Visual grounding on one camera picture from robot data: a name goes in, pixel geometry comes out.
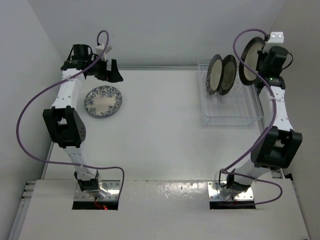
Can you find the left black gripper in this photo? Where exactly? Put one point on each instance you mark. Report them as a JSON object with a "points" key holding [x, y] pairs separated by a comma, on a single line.
{"points": [[112, 76]]}

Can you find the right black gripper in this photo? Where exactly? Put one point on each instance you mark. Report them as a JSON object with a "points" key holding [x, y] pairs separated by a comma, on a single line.
{"points": [[261, 54]]}

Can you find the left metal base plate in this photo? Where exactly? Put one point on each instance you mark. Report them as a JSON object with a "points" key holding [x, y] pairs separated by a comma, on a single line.
{"points": [[110, 192]]}

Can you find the striped dark rim plate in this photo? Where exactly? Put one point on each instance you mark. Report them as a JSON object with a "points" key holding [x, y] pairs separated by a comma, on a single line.
{"points": [[229, 70]]}

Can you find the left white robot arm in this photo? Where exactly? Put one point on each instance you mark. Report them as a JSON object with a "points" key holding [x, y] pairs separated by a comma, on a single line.
{"points": [[62, 121]]}

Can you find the white wire dish rack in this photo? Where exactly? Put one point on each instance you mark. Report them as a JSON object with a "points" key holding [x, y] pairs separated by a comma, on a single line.
{"points": [[240, 108]]}

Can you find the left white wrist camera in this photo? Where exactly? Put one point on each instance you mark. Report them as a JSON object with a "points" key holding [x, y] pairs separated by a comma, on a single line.
{"points": [[102, 49]]}

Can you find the metal base plate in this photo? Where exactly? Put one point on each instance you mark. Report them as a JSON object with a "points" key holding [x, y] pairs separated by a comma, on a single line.
{"points": [[216, 193], [110, 192]]}

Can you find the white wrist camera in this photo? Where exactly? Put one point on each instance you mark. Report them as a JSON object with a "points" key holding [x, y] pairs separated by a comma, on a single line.
{"points": [[102, 49], [276, 39]]}

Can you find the silver rim plate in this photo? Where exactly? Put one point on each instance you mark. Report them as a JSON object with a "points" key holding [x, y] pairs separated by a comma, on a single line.
{"points": [[214, 74], [250, 57]]}

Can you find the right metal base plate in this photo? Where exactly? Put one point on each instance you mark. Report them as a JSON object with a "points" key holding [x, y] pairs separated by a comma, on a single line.
{"points": [[216, 193]]}

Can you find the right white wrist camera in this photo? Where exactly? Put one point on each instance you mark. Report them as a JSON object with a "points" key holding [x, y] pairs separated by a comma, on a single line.
{"points": [[276, 39]]}

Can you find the blue floral plate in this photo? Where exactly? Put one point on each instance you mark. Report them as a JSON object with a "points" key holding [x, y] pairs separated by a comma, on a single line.
{"points": [[103, 101]]}

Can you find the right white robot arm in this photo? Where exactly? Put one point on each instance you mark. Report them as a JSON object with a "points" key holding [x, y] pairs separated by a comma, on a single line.
{"points": [[279, 143]]}

